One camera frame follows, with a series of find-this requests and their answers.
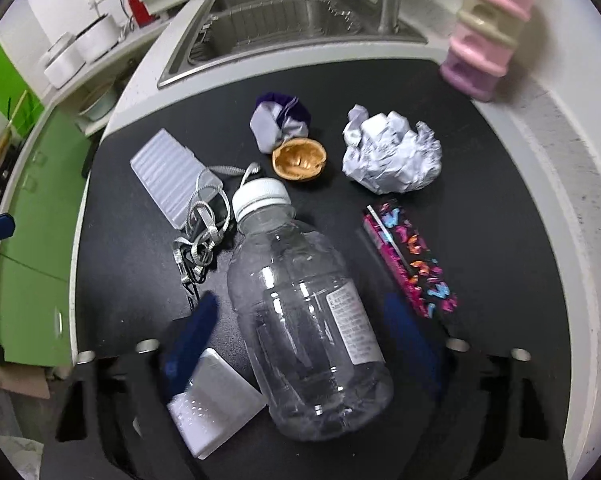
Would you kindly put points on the clear plastic bottle white cap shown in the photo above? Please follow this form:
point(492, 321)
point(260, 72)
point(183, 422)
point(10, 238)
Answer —
point(300, 310)

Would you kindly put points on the black table mat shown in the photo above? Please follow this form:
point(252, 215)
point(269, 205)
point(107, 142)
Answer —
point(480, 200)

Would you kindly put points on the clear plastic card case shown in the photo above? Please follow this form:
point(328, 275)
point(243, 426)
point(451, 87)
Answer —
point(168, 170)

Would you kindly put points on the crumpled white paper ball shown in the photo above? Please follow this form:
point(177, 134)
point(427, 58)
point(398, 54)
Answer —
point(390, 152)

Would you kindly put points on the yellow kitchen utensils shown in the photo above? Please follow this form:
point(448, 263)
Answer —
point(0, 140)

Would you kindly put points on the white kitchen appliance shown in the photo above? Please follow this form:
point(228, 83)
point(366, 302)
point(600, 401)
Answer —
point(98, 35)
point(63, 62)

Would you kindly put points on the stainless steel sink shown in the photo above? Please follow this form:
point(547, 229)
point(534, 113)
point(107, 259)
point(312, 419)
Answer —
point(280, 25)

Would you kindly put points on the pale green bowl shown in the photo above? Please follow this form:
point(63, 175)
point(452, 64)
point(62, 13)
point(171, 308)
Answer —
point(98, 102)

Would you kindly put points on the green cabinet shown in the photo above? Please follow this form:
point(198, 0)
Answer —
point(40, 210)

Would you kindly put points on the cardboard piece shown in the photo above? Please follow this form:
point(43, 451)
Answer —
point(13, 380)

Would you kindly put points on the pink purple stacked container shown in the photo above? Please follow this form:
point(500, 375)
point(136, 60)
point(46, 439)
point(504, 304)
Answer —
point(485, 35)

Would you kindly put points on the colourful patterned flat box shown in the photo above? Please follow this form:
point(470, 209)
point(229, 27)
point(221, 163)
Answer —
point(413, 260)

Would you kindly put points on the purple and white crumpled wrapper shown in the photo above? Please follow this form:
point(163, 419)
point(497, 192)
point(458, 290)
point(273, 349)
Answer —
point(273, 122)

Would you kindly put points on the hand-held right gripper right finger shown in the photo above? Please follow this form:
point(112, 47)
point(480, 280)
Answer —
point(411, 340)

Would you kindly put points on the brown walnut shell half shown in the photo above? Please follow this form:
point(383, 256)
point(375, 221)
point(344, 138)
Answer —
point(300, 160)

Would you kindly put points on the small white box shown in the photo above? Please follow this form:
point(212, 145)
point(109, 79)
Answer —
point(220, 405)

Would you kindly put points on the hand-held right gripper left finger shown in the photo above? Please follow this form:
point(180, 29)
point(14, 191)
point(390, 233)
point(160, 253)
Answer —
point(196, 337)

